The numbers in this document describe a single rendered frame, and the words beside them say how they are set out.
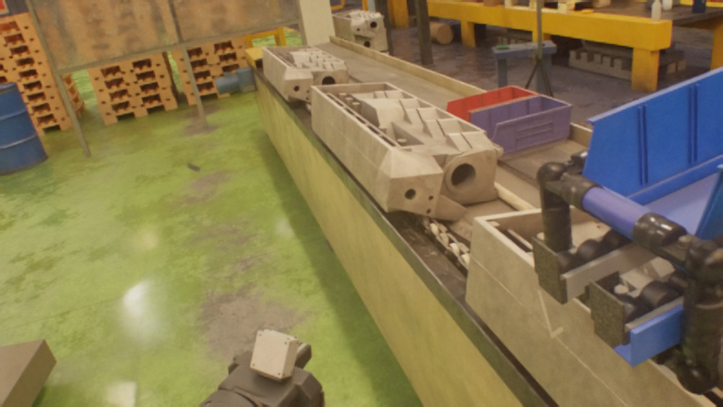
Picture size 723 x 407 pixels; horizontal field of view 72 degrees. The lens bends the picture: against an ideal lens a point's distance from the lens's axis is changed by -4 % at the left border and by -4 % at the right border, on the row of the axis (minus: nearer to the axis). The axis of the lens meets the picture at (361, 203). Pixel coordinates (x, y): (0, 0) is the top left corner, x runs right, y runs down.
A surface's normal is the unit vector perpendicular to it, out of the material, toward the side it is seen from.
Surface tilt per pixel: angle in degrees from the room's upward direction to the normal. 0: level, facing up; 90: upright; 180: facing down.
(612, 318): 96
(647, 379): 80
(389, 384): 0
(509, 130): 92
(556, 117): 92
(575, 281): 90
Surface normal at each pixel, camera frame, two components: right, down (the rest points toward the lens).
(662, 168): 0.29, 0.35
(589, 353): -0.95, 0.11
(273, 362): -0.39, -0.15
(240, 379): -0.01, -0.92
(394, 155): 0.19, -0.50
